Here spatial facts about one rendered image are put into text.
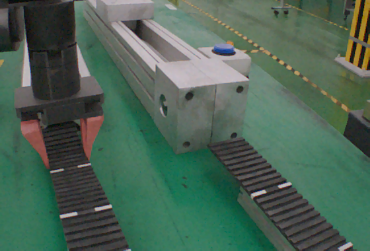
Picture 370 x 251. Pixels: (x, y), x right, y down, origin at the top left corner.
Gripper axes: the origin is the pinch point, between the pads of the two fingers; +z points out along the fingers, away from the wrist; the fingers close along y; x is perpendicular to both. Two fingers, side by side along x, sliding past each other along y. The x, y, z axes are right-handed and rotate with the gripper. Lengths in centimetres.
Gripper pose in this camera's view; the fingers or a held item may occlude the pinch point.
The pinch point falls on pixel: (67, 157)
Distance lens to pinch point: 45.4
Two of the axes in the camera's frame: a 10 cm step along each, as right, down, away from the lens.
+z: -0.2, 9.0, 4.3
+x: 4.3, 3.9, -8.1
